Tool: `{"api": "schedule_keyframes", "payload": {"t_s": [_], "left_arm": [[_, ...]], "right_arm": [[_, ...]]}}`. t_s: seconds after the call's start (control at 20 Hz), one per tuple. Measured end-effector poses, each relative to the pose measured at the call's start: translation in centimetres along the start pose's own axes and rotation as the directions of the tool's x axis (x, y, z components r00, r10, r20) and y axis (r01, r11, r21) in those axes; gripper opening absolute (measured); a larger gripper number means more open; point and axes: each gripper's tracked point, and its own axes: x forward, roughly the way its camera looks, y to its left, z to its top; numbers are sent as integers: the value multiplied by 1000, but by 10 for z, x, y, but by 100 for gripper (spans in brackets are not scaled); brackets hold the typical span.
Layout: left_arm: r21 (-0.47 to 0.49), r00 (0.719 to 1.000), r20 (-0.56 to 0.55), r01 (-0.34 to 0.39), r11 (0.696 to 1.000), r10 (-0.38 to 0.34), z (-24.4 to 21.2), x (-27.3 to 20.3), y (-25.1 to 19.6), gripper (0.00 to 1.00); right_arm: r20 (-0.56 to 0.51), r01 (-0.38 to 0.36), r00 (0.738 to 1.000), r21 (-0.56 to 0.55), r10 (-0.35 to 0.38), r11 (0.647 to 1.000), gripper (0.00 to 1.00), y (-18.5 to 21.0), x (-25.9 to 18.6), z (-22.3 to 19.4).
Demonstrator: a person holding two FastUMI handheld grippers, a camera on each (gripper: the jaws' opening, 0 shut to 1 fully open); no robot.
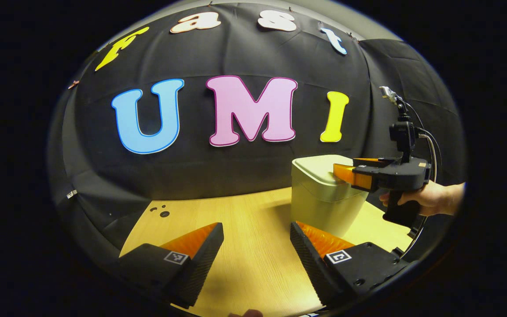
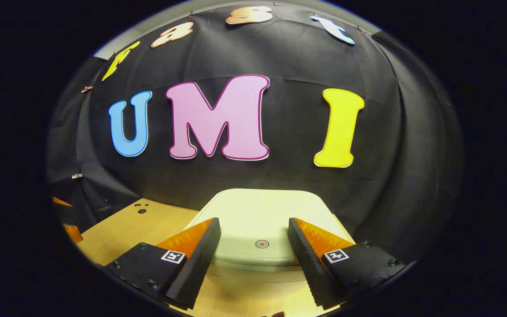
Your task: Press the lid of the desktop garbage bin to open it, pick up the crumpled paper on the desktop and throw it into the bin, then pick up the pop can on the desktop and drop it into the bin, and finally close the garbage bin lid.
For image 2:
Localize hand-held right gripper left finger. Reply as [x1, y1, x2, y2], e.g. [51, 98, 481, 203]
[104, 217, 222, 310]

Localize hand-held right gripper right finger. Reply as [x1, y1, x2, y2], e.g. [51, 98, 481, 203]
[287, 217, 408, 310]

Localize pale green desktop garbage bin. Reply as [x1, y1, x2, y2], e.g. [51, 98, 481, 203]
[184, 188, 354, 301]

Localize wooden desktop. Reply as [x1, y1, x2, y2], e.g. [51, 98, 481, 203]
[77, 198, 360, 317]

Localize black backdrop cloth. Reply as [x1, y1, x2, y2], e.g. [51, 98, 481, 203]
[47, 2, 464, 265]

